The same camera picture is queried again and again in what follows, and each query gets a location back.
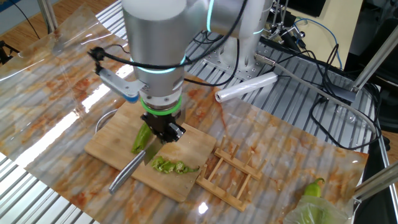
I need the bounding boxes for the long green chili pepper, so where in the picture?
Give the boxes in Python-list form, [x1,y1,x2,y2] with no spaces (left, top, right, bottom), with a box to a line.
[131,123,153,155]

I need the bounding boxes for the grey cable hose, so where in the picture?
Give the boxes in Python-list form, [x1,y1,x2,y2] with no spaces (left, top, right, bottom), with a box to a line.
[254,53,379,135]

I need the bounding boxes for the cut chili slice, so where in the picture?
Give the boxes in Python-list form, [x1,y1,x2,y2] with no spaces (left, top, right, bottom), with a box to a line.
[151,156,166,172]
[174,160,186,175]
[162,161,176,175]

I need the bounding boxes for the clear plastic bag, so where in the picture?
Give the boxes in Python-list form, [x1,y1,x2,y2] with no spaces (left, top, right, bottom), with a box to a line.
[282,195,351,224]

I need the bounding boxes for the black cable loop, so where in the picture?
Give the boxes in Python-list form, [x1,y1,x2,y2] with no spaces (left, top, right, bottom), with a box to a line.
[261,37,383,152]

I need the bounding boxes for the metal clamp stand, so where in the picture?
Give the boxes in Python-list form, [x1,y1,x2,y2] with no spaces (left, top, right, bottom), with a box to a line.
[270,0,308,50]

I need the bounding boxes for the green pepper with curled stem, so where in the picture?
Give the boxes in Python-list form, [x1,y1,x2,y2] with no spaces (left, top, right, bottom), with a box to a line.
[303,177,326,198]

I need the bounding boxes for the silver tripod leg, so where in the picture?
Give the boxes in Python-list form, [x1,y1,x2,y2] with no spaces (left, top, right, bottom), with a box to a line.
[37,0,59,34]

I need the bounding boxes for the black camera cable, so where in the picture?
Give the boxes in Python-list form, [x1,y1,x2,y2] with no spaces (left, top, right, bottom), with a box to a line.
[86,0,249,87]

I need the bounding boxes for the white plastic bag roll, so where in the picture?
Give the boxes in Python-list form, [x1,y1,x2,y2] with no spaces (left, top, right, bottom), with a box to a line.
[214,72,279,103]

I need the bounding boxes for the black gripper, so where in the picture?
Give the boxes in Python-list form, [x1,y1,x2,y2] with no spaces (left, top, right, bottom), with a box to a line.
[140,113,187,144]

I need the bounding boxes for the beige panel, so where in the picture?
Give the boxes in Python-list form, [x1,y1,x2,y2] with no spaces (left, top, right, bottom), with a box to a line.
[289,0,364,70]

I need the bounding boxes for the aluminium frame pole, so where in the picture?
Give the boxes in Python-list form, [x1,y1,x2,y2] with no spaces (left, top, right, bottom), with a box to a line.
[331,24,398,103]
[353,161,398,203]

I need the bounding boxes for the wooden peg rack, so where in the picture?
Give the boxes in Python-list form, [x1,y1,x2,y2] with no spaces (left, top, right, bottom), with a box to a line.
[195,135,267,213]

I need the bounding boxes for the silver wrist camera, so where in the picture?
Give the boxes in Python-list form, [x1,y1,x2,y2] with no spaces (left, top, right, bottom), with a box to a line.
[98,67,147,103]

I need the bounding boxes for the black monitor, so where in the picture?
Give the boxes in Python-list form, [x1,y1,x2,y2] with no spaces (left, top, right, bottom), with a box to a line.
[285,0,327,18]

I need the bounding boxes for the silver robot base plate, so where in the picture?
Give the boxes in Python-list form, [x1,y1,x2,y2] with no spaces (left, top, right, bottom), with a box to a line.
[201,40,271,82]

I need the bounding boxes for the steel kitchen knife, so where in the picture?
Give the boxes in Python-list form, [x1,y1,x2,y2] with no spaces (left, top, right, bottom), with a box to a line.
[108,108,187,194]

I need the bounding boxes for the blue cable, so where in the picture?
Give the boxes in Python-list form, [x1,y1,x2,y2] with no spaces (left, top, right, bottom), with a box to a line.
[294,17,343,70]

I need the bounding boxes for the marbled plastic table sheet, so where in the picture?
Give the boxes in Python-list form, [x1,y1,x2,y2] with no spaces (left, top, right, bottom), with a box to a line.
[0,4,369,224]

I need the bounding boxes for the black tripod part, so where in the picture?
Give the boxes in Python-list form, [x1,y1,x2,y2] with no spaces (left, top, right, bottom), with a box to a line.
[0,40,20,65]

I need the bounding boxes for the green pepper inside bag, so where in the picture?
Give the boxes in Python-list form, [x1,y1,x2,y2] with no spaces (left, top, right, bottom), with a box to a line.
[297,202,326,224]

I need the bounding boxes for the wooden cutting board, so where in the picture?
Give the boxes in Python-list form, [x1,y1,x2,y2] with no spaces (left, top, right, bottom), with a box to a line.
[84,98,218,203]

